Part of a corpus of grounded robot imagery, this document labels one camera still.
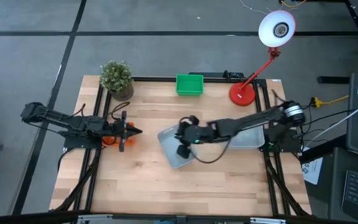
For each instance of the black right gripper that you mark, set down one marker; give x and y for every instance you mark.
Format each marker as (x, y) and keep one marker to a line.
(200, 133)

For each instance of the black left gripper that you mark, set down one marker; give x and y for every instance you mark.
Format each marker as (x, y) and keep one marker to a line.
(121, 130)

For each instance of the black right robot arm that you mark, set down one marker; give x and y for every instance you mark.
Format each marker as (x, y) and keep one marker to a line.
(250, 119)

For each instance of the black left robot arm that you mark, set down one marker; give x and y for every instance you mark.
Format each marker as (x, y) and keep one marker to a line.
(73, 123)

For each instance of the small potted green plant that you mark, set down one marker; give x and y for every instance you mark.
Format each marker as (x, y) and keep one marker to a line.
(117, 77)

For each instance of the black power strip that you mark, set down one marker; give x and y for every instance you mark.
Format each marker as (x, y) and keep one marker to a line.
(210, 75)

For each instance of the red desk lamp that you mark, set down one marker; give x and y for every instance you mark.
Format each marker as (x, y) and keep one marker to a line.
(242, 95)

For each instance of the black overhead crossbar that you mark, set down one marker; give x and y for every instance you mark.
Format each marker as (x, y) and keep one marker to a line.
(26, 217)

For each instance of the white paper sheet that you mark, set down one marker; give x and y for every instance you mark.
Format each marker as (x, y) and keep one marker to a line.
(314, 171)

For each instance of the black side desk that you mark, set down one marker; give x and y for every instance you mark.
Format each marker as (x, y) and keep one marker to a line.
(336, 186)

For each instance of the black aluminium table frame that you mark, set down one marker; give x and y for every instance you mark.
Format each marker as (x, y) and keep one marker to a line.
(264, 90)

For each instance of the silver metal bracket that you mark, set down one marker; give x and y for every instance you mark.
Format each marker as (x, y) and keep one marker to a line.
(267, 221)
(93, 218)

